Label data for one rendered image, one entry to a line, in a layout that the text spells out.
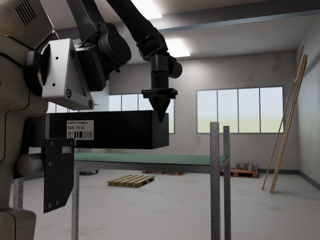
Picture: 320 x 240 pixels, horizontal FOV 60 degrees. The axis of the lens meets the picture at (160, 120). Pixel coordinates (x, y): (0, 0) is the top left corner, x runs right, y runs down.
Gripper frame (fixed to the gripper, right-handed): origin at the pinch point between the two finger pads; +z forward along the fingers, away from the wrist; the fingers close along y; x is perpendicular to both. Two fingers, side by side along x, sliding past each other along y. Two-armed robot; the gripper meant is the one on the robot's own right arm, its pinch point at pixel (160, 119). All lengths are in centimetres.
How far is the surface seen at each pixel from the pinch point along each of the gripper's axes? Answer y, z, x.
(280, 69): -112, -169, -755
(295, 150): -142, 55, -752
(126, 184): 218, 109, -446
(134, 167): 15.2, 17.2, -14.9
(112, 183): 252, 109, -446
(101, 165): 29.3, 16.5, -15.2
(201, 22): 55, -200, -424
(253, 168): -31, 99, -677
